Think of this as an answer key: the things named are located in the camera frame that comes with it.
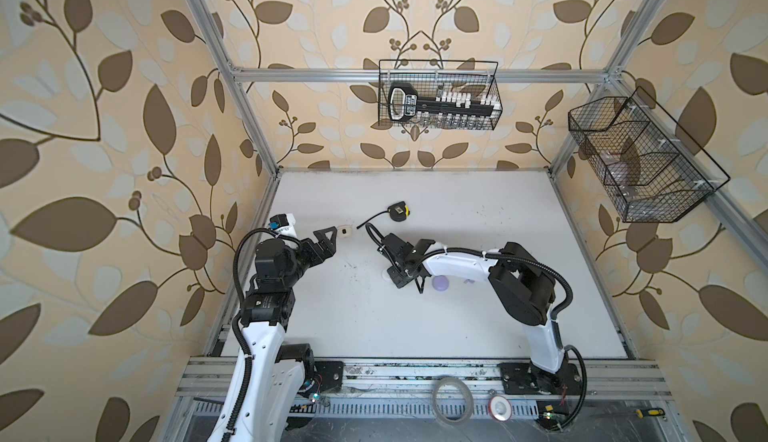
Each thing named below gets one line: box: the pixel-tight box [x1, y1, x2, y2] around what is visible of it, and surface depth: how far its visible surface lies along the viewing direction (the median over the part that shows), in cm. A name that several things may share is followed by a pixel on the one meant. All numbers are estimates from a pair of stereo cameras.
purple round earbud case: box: [432, 275, 449, 292], surface depth 92 cm
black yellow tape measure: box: [356, 201, 411, 229], surface depth 107 cm
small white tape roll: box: [488, 395, 513, 423], surface depth 71 cm
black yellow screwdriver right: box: [636, 408, 666, 419], surface depth 71 cm
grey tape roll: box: [432, 376, 474, 426], surface depth 70 cm
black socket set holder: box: [388, 82, 502, 124], surface depth 85 cm
